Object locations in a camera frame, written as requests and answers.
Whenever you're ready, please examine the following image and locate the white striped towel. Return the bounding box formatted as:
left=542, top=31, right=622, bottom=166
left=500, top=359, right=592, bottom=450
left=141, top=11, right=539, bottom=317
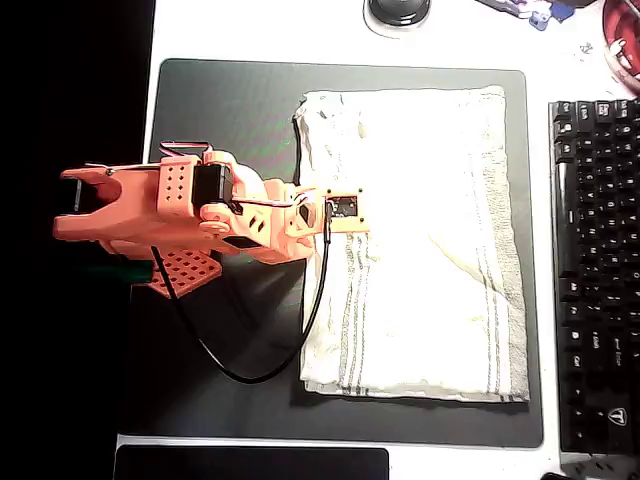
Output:
left=292, top=85, right=531, bottom=404

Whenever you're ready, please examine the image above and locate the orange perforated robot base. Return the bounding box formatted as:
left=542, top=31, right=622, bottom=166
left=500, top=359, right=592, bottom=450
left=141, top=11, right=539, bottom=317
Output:
left=146, top=247, right=224, bottom=301

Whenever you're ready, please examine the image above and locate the black desk mat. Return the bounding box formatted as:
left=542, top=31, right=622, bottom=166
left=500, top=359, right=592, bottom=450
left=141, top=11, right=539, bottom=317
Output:
left=117, top=58, right=545, bottom=450

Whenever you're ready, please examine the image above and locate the dark green clamp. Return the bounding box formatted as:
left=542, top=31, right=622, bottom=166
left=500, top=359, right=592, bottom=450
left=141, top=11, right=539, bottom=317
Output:
left=79, top=262, right=154, bottom=286

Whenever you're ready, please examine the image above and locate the black round device white rim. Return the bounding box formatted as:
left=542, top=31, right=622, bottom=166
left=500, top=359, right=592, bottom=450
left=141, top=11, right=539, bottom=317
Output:
left=363, top=0, right=432, bottom=39

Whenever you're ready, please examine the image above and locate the black flat tablet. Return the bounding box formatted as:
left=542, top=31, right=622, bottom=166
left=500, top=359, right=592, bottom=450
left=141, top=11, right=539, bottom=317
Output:
left=113, top=444, right=390, bottom=480

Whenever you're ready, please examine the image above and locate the black keyboard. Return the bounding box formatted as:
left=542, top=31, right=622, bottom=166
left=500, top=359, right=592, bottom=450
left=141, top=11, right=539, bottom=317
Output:
left=548, top=98, right=640, bottom=457

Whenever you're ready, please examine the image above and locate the blue white small object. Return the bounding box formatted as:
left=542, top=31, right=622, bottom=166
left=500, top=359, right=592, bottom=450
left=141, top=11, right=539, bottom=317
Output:
left=474, top=0, right=576, bottom=32

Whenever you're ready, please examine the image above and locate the red bowl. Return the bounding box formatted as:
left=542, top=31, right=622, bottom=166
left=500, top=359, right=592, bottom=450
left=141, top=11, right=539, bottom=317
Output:
left=601, top=0, right=640, bottom=97

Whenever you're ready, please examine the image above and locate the orange gripper camera mount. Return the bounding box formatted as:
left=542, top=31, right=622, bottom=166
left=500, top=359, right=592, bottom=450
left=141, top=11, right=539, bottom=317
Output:
left=318, top=187, right=372, bottom=235

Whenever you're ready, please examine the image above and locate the red white servo wire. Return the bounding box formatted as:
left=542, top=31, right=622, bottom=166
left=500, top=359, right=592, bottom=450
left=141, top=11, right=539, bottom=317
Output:
left=158, top=141, right=215, bottom=160

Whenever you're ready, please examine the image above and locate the black camera cable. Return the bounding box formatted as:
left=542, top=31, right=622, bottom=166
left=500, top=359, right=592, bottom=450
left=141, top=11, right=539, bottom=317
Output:
left=148, top=197, right=335, bottom=385

